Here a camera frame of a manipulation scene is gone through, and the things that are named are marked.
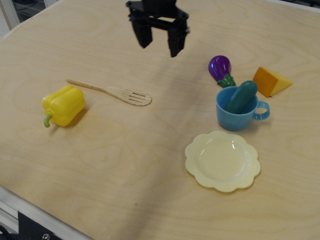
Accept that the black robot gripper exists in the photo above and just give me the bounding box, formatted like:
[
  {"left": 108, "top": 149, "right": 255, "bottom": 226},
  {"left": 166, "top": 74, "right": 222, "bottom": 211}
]
[{"left": 125, "top": 0, "right": 190, "bottom": 58}]

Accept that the green toy cucumber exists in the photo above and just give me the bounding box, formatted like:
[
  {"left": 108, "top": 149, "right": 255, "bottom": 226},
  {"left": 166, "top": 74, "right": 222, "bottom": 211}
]
[{"left": 224, "top": 80, "right": 258, "bottom": 114}]

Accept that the blue plastic cup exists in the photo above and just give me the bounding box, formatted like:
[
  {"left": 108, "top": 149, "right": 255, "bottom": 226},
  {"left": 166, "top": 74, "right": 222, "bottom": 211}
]
[{"left": 215, "top": 86, "right": 271, "bottom": 131}]

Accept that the purple toy eggplant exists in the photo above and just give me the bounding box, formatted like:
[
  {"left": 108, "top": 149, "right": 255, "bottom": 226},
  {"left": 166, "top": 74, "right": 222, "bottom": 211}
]
[{"left": 208, "top": 55, "right": 236, "bottom": 88}]

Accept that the wooden slotted spatula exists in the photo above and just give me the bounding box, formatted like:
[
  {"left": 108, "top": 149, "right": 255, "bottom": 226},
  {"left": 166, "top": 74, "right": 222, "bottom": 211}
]
[{"left": 66, "top": 78, "right": 152, "bottom": 107}]

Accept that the yellow toy bell pepper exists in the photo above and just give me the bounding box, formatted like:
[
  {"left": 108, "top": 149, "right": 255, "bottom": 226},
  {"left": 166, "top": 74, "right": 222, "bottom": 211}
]
[{"left": 41, "top": 85, "right": 86, "bottom": 128}]

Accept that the orange toy cheese wedge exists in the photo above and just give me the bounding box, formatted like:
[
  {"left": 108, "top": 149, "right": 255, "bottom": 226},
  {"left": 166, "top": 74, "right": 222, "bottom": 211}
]
[{"left": 252, "top": 66, "right": 293, "bottom": 98}]

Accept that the pale yellow scalloped plate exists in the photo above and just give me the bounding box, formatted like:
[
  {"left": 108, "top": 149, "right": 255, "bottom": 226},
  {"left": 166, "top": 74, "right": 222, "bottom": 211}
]
[{"left": 185, "top": 130, "right": 261, "bottom": 193}]

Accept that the aluminium table frame rail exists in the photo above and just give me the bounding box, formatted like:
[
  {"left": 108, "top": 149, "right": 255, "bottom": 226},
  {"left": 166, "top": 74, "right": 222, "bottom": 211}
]
[{"left": 0, "top": 187, "right": 91, "bottom": 240}]

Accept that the black corner bracket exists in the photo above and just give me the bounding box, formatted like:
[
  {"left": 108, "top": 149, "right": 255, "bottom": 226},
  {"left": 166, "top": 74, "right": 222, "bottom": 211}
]
[{"left": 18, "top": 212, "right": 61, "bottom": 240}]

